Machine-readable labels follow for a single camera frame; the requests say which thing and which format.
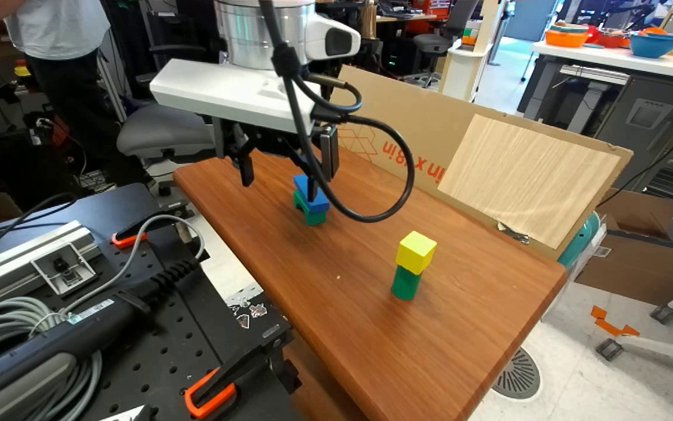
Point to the aluminium extrusion rail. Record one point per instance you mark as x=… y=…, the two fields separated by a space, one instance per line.
x=9 y=254

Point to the orange bowl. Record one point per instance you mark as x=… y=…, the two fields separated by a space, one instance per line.
x=565 y=38

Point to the black clamp orange tip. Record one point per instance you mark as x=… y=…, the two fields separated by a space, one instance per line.
x=228 y=382

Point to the white work table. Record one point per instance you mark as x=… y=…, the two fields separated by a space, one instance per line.
x=624 y=62

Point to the standing person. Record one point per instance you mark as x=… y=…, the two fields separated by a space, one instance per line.
x=57 y=47

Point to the grey office chair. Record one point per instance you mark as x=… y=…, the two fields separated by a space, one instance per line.
x=163 y=129

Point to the yellow cube block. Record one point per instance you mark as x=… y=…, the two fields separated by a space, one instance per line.
x=417 y=251

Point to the brown cardboard box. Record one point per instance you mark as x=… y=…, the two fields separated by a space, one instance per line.
x=647 y=266

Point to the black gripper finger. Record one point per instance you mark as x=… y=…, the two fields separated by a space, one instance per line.
x=246 y=166
x=314 y=182

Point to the teal round object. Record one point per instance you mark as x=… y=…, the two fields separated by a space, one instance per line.
x=583 y=238

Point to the round floor drain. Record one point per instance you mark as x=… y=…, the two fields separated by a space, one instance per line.
x=517 y=376

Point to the light wooden board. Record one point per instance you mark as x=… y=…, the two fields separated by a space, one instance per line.
x=531 y=179

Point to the blue rectangular block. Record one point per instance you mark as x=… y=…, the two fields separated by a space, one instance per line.
x=314 y=200

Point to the orange floor tape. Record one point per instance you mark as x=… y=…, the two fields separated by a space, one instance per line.
x=613 y=323

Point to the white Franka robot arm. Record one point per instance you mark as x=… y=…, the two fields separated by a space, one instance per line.
x=221 y=90

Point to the green arch block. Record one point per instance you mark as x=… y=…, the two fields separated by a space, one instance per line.
x=314 y=218

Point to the blue bowl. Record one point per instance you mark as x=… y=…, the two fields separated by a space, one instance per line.
x=654 y=45

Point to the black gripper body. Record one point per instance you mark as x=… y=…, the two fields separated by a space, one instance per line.
x=274 y=142

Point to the green rectangular block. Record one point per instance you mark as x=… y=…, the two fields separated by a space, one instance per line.
x=404 y=284

